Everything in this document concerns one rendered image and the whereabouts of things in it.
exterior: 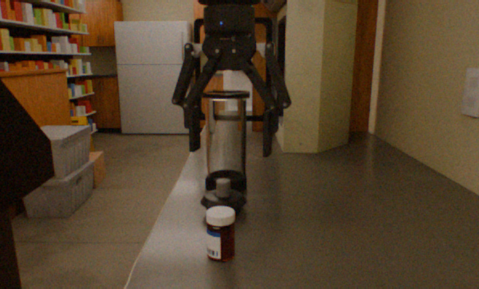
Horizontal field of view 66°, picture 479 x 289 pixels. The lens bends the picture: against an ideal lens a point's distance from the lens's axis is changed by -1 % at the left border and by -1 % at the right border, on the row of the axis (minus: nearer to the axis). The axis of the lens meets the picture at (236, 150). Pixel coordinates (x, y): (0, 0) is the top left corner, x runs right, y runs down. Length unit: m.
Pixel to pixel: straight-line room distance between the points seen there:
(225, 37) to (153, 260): 0.35
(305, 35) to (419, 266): 0.77
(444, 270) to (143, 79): 5.87
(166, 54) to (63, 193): 3.52
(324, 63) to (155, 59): 5.12
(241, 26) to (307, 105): 0.69
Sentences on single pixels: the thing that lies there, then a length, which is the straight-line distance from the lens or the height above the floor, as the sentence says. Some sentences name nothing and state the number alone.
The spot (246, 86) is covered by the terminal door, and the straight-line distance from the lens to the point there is 1.49.
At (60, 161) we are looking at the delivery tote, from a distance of 3.14.
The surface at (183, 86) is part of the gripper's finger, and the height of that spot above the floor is 1.20.
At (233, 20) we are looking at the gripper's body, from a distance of 0.54.
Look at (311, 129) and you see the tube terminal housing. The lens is 1.21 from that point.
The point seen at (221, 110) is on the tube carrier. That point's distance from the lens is 0.80.
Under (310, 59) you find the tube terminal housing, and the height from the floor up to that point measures 1.23.
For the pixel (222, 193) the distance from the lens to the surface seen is 0.73.
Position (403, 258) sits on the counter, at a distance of 0.65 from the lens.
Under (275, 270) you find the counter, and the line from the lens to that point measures 0.57.
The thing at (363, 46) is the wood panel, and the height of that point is 1.29.
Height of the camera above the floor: 1.24
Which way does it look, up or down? 14 degrees down
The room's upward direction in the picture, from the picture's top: straight up
